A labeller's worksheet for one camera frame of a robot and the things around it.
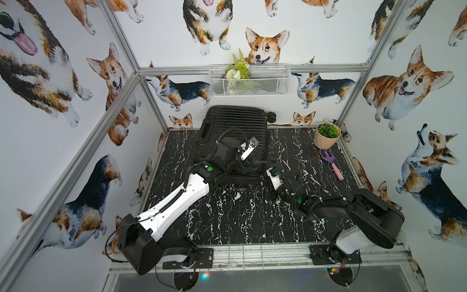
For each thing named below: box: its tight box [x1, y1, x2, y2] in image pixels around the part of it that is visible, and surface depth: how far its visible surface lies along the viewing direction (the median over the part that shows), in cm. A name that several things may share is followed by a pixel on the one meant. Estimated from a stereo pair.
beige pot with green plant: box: [313, 122, 342, 150], surface depth 108 cm
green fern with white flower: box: [224, 48, 252, 82], surface depth 85 cm
